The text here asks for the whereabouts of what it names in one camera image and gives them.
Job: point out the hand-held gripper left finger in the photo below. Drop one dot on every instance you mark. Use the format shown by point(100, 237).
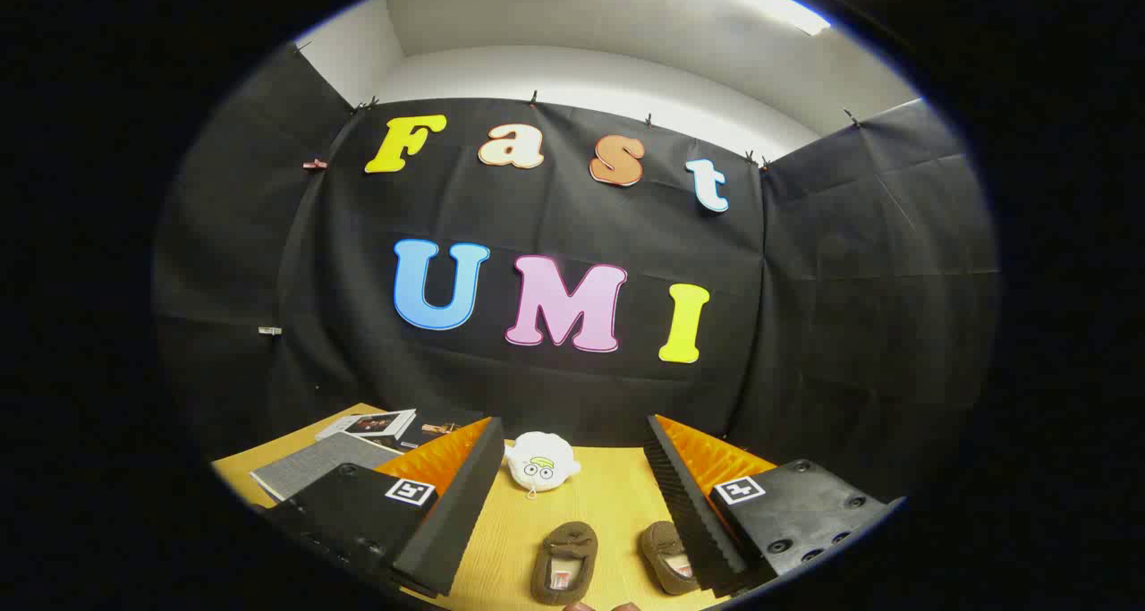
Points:
point(461, 513)

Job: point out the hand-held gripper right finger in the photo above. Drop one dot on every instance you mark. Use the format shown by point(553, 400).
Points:
point(689, 513)

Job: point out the brown fuzzy shoe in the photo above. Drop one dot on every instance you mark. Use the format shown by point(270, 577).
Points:
point(564, 562)
point(664, 553)

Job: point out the grey fabric storage box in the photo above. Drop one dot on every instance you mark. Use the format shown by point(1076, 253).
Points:
point(313, 468)

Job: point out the white plush face toy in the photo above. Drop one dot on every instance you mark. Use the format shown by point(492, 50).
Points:
point(541, 463)

